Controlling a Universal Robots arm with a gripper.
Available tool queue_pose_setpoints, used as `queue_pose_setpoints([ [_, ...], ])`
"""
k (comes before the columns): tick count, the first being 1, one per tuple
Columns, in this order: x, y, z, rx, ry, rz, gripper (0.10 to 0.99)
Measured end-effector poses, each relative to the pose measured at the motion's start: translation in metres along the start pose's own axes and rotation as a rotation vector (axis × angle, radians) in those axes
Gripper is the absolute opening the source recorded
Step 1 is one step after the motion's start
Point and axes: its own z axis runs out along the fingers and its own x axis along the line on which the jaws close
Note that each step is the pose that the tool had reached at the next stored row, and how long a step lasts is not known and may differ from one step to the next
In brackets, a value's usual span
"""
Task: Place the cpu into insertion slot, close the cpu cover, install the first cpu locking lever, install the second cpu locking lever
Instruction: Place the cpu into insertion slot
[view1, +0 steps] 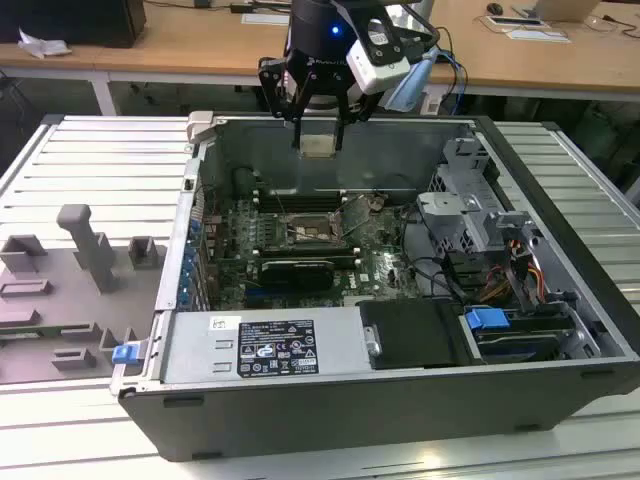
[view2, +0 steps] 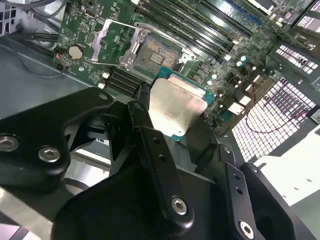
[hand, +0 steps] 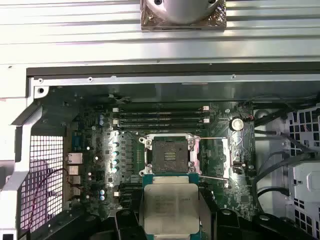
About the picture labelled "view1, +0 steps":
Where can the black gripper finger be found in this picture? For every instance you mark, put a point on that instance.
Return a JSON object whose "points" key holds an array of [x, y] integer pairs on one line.
{"points": [[339, 135], [298, 132]]}

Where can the silver square CPU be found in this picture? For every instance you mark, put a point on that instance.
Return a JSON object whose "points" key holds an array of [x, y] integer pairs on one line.
{"points": [[317, 145]]}

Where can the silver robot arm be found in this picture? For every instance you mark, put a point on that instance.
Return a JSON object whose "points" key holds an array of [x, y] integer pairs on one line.
{"points": [[320, 102]]}

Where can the black RAM slot bank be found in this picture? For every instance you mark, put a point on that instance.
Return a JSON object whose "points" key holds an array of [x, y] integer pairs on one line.
{"points": [[350, 252], [300, 201]]}

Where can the CPU socket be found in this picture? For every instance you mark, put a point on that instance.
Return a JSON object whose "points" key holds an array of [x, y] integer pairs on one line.
{"points": [[315, 222]]}

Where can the black round component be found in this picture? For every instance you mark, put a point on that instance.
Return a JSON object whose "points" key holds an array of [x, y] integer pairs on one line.
{"points": [[243, 179]]}

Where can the brown board component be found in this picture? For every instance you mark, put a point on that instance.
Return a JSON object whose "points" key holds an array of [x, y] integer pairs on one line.
{"points": [[376, 202]]}

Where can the black power adapter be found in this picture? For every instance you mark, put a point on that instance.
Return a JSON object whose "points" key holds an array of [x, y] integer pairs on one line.
{"points": [[242, 8]]}

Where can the pale blue teach pendant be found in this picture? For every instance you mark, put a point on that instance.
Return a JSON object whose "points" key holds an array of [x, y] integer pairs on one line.
{"points": [[410, 85]]}

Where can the small white tag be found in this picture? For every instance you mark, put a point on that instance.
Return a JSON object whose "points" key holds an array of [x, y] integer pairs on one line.
{"points": [[431, 105]]}

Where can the long wooden desk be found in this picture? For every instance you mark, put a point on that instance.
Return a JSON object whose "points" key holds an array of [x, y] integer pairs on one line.
{"points": [[200, 45]]}

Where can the green motherboard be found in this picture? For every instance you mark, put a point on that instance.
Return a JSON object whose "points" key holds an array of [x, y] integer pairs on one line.
{"points": [[380, 270]]}

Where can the black graphics card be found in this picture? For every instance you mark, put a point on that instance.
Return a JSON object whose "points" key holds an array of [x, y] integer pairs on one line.
{"points": [[295, 275]]}

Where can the metal drive cage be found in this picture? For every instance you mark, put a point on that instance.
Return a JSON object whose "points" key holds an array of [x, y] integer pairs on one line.
{"points": [[460, 215]]}

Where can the black computer mouse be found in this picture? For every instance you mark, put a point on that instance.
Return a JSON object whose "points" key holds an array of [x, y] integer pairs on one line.
{"points": [[495, 8]]}

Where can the silver metal hinge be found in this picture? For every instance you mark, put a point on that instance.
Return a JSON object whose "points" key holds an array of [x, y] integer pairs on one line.
{"points": [[372, 340]]}

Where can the black plastic shroud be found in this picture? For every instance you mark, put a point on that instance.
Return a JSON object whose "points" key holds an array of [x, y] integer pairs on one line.
{"points": [[410, 335]]}

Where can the white paper sheet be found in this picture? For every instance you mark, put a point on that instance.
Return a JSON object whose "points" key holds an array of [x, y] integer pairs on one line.
{"points": [[537, 35]]}

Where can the silver power supply unit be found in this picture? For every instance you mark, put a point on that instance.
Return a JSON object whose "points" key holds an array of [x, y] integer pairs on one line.
{"points": [[200, 350]]}

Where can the silver laptop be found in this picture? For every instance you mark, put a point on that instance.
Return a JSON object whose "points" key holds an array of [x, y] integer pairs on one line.
{"points": [[555, 10]]}

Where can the black box on desk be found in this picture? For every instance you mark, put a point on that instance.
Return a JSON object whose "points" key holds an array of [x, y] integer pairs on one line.
{"points": [[75, 22]]}

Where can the crumpled white paper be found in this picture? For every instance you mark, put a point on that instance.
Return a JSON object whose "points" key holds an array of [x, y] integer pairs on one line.
{"points": [[42, 46]]}

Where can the hard disk drive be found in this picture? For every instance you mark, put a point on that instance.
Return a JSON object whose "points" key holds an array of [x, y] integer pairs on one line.
{"points": [[525, 340]]}

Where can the grey parts rack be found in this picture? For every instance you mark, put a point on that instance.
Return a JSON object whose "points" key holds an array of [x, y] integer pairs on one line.
{"points": [[75, 300]]}

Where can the black open PC case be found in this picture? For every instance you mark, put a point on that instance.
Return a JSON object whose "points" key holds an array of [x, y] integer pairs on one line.
{"points": [[350, 415]]}

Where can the clear plastic piece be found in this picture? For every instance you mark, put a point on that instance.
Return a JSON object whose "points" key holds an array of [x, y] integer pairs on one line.
{"points": [[597, 22]]}

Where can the blue case latch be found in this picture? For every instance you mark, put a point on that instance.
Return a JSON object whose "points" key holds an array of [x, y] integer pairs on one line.
{"points": [[124, 354]]}

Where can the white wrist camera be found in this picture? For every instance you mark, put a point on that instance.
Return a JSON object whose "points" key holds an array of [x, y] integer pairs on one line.
{"points": [[380, 75]]}

